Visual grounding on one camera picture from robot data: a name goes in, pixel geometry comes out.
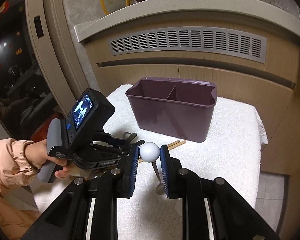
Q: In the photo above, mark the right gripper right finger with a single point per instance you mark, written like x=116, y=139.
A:
x=211, y=208

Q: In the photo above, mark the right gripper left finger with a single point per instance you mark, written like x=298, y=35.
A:
x=87, y=209

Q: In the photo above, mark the black flat-handled utensil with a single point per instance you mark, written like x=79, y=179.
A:
x=128, y=136

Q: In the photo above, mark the white ball-handle spoon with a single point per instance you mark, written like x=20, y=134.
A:
x=160, y=190

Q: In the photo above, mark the pink jacket sleeve forearm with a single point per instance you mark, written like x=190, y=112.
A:
x=15, y=172

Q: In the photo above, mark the person left hand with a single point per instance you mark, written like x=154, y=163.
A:
x=36, y=154

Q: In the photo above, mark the purple plastic utensil holder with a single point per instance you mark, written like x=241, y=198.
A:
x=175, y=107

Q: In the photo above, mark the grey ventilation grille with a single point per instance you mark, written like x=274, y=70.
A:
x=202, y=39

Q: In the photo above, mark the black action camera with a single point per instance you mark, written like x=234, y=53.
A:
x=87, y=117

